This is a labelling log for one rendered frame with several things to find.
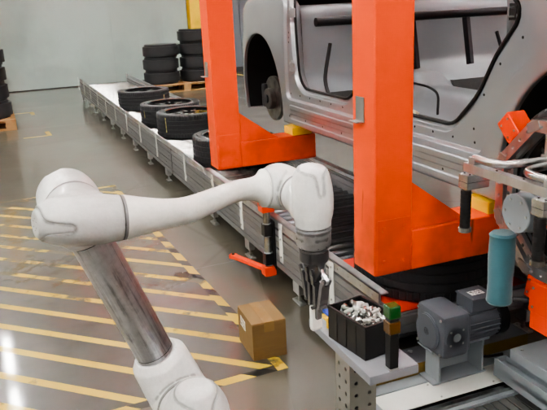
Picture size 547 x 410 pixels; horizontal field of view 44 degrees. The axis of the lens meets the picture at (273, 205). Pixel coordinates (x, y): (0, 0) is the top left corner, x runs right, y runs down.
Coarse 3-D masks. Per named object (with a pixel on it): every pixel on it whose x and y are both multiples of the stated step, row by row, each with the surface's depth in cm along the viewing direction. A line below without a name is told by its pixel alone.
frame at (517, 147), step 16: (528, 128) 221; (544, 128) 215; (512, 144) 230; (528, 144) 229; (496, 192) 242; (512, 192) 240; (496, 208) 243; (528, 240) 238; (528, 256) 236; (528, 272) 232; (544, 272) 225
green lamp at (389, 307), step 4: (384, 304) 198; (388, 304) 197; (392, 304) 197; (396, 304) 197; (384, 308) 198; (388, 308) 196; (392, 308) 195; (396, 308) 196; (400, 308) 196; (384, 312) 198; (388, 312) 196; (392, 312) 196; (396, 312) 196; (400, 312) 197; (388, 316) 196; (392, 316) 196; (396, 316) 197; (400, 316) 197
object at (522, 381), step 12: (504, 360) 262; (504, 372) 256; (516, 372) 250; (528, 372) 251; (516, 384) 250; (528, 384) 244; (540, 384) 245; (528, 396) 245; (540, 396) 239; (540, 408) 240
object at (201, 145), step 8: (264, 128) 567; (192, 136) 550; (200, 136) 544; (208, 136) 555; (200, 144) 532; (208, 144) 527; (200, 152) 535; (208, 152) 530; (200, 160) 537; (208, 160) 531; (216, 168) 530; (232, 168) 528; (240, 168) 529
